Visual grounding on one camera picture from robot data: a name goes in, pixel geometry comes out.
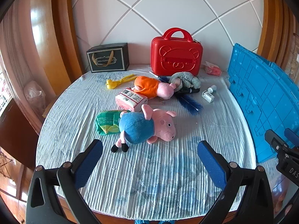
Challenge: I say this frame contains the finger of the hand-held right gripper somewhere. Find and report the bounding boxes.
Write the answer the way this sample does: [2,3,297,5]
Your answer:
[265,129,290,150]
[284,128,299,146]

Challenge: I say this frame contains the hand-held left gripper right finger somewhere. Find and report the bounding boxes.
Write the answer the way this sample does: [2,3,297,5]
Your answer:
[197,140,274,224]

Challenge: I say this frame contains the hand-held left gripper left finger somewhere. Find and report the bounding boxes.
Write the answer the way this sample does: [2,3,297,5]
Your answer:
[26,139,104,224]

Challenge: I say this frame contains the blue plastic crate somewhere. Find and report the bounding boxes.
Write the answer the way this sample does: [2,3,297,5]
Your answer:
[227,43,299,163]

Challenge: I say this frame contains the green packet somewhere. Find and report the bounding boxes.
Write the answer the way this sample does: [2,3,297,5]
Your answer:
[95,110,131,136]

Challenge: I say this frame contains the blue dress pig plush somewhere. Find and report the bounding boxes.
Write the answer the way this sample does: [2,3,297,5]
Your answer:
[110,104,178,153]

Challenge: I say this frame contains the blue bottle brush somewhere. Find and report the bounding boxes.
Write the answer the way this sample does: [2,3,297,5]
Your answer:
[149,71,203,116]

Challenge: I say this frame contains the small white box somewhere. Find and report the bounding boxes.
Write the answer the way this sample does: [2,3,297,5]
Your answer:
[202,91,215,103]

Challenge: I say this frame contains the black pouch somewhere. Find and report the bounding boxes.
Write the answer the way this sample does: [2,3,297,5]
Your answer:
[175,87,201,95]

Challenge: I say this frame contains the pink white packet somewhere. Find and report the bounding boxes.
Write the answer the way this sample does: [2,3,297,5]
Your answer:
[115,87,148,112]

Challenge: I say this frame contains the yellow plastic tongs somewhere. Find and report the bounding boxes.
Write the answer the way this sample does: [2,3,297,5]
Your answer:
[106,74,137,90]

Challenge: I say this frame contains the grey rabbit plush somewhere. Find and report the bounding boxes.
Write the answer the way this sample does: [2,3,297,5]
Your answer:
[169,71,202,91]

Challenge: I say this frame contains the orange dress pig plush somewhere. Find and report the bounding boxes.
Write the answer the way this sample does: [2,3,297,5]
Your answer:
[133,76,177,99]

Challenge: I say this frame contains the dark wooden cabinet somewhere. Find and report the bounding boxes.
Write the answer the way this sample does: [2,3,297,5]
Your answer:
[0,100,44,168]

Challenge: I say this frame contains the clear plastic bag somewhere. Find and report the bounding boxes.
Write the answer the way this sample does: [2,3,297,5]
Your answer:
[24,80,47,117]

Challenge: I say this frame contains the pink tissue pack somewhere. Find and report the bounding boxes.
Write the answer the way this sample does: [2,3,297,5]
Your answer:
[203,61,222,76]

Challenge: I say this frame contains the black gift box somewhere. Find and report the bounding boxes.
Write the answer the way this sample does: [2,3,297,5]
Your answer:
[86,43,130,73]

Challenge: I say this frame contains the red bear suitcase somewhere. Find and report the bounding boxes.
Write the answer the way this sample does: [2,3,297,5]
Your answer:
[151,27,204,77]

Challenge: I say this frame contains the pink curtain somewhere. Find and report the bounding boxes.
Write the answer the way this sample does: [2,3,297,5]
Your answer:
[0,5,45,112]

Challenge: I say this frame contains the wooden headboard frame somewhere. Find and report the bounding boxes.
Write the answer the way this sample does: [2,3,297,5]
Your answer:
[29,0,299,136]

